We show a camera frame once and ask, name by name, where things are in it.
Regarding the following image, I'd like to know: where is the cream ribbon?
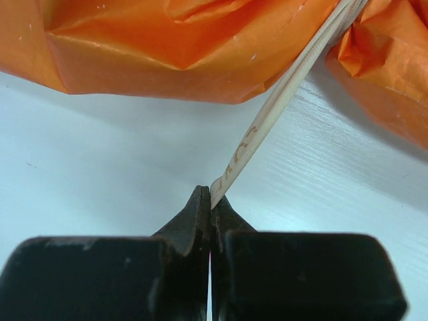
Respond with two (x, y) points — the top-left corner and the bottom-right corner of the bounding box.
(210, 0), (368, 209)

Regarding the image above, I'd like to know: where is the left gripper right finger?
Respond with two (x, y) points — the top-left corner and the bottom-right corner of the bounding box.
(211, 199), (408, 320)

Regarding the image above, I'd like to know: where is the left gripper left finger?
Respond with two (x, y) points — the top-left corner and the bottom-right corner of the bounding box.
(1, 186), (210, 320)

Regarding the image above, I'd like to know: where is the orange wrapping paper sheet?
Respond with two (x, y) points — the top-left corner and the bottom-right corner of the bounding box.
(1, 1), (427, 148)

